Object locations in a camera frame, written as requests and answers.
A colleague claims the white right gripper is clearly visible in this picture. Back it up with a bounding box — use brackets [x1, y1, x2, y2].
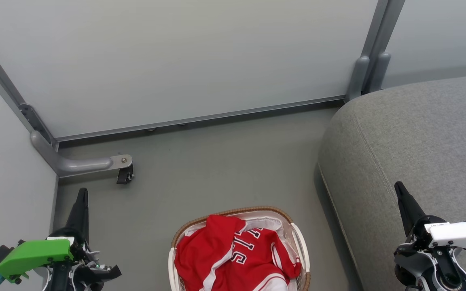
[394, 181, 466, 253]

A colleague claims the grey fabric sofa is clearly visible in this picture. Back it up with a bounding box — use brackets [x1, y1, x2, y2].
[318, 74, 466, 291]

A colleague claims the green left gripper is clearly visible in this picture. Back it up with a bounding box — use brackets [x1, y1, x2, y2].
[0, 188, 122, 283]

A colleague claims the grey double partition post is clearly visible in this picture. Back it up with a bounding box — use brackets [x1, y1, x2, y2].
[344, 0, 406, 102]

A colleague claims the red basketball jersey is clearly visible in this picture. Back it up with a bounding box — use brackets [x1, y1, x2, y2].
[174, 214, 301, 291]

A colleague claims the grey corner partition post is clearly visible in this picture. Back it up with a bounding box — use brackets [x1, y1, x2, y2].
[0, 26, 58, 147]

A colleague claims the black caster wheel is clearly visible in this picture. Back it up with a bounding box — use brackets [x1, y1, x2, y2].
[116, 165, 135, 185]

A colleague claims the grey metal partition foot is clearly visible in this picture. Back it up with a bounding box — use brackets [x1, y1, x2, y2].
[31, 130, 133, 177]

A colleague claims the grey partition base rail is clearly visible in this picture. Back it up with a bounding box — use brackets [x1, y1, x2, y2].
[55, 95, 347, 142]

